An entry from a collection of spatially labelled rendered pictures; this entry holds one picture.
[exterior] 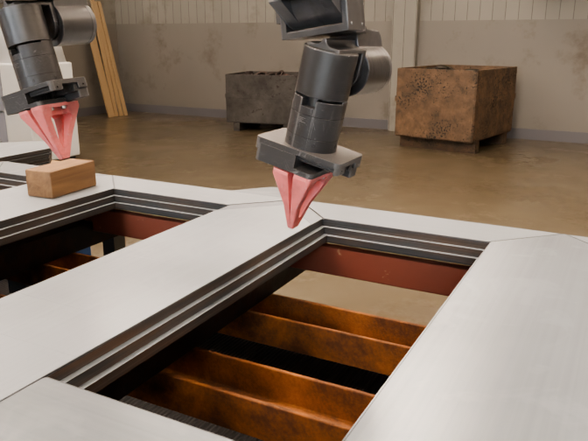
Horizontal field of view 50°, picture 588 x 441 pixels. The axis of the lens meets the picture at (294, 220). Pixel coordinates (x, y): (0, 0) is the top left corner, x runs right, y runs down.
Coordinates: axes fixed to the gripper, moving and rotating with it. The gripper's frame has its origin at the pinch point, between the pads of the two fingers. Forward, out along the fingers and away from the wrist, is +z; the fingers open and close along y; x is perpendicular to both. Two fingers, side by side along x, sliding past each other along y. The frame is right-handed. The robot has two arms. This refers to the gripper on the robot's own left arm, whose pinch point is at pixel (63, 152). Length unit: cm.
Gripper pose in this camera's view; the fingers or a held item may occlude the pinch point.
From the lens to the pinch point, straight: 93.3
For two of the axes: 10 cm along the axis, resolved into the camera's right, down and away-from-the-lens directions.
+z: 2.3, 9.6, 1.8
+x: -4.5, 2.7, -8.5
